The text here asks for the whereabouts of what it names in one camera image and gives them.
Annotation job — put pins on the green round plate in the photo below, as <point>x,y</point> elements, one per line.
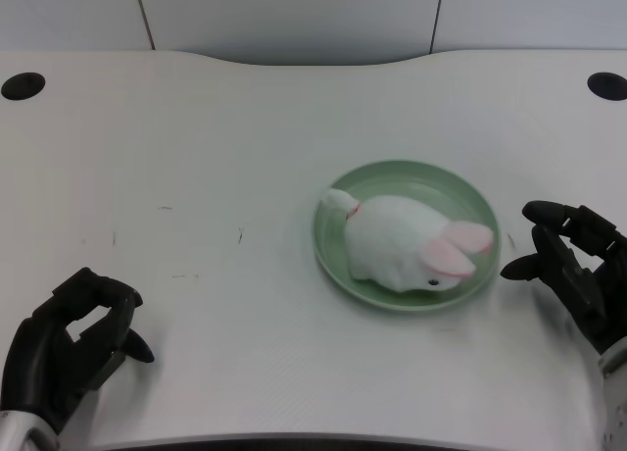
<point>387,176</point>

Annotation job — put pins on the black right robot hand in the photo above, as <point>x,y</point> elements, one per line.
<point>575,265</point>

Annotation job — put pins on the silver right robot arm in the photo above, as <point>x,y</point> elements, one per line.
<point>614,397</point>

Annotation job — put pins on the white plush rabbit doll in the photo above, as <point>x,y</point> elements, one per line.
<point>406,245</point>

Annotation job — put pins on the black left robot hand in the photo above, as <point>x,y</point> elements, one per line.
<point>59,353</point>

